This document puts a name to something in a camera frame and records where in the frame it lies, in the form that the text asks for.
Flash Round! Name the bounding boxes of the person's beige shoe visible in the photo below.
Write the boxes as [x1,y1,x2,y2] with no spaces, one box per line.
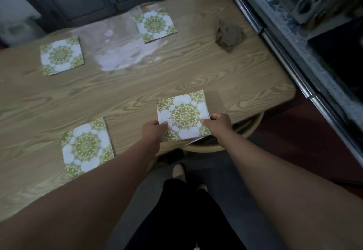
[172,164,186,182]

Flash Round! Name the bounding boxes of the wooden chair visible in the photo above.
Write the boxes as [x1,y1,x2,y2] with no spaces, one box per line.
[153,111,265,165]

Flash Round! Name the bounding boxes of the person's black trousers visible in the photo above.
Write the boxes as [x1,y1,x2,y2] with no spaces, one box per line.
[124,178,247,250]

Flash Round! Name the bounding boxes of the person's right hand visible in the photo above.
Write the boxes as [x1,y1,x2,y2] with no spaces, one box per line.
[200,113,233,143]

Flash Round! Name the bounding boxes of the person's left hand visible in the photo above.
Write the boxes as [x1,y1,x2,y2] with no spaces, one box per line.
[141,120,168,147]

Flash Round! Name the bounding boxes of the person's right forearm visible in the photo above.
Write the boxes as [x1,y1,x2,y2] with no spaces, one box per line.
[218,132,363,250]

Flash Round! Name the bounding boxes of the metal shelf unit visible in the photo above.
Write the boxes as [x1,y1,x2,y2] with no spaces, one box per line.
[225,0,363,168]

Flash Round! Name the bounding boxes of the green white patterned paper napkin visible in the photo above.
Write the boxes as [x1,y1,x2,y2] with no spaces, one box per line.
[134,8,178,44]
[40,37,85,76]
[157,89,212,145]
[59,117,115,180]

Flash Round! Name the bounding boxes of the person's left forearm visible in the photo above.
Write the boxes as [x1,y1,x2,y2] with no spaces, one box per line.
[0,138,161,250]

